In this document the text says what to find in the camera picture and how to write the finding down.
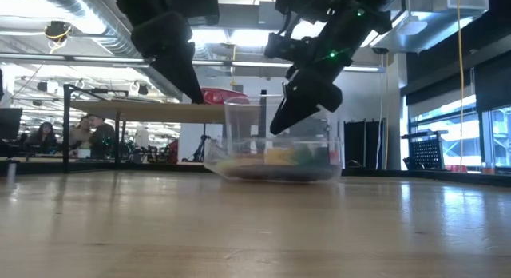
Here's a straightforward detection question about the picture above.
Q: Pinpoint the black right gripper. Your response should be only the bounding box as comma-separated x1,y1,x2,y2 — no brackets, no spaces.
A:
263,14,360,136

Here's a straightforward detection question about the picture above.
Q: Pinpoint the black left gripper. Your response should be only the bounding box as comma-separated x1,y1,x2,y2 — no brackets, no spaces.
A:
111,0,220,105

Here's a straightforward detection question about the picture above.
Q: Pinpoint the yellow green crayon box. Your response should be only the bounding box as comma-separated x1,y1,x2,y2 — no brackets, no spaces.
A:
265,146,316,167

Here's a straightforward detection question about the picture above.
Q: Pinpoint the clear plastic pencil box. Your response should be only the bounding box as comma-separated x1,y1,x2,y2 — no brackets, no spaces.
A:
204,94,345,184

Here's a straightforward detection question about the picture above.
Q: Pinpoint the black cabinet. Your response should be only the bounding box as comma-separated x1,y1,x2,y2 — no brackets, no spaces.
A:
289,116,332,151

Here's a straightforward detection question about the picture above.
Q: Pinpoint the wooden shelf board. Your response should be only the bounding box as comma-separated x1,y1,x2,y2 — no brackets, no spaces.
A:
70,100,263,125

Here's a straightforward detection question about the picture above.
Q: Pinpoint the long ceiling light bar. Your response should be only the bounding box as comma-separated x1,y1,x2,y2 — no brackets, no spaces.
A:
0,52,386,73

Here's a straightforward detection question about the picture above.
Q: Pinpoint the red stapler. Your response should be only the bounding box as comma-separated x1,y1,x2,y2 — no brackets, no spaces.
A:
201,87,251,106

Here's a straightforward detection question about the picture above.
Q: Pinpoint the black folding panel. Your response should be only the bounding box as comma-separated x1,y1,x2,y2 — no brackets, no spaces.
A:
343,119,386,170

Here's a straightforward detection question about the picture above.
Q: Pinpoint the person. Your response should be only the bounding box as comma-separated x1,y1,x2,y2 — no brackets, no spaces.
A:
87,114,117,159
26,121,60,154
69,116,93,151

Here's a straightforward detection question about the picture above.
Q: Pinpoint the black perforated rack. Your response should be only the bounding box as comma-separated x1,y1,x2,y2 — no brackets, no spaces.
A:
401,129,450,171

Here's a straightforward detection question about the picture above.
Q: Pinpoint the black monitor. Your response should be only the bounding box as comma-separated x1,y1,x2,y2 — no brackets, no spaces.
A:
0,108,26,145

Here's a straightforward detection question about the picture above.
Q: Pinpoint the black ceiling cable reel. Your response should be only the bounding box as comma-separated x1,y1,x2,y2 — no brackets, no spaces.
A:
43,20,73,43

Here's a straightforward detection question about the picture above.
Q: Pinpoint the black metal table frame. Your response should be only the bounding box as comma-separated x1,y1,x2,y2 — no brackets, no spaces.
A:
0,160,511,188

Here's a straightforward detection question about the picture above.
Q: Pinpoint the black metal shelf frame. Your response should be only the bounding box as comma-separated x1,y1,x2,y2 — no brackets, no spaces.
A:
62,82,269,180

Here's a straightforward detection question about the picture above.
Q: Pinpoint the yellow hanging cable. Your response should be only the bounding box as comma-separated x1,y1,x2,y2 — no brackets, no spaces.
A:
456,0,467,169

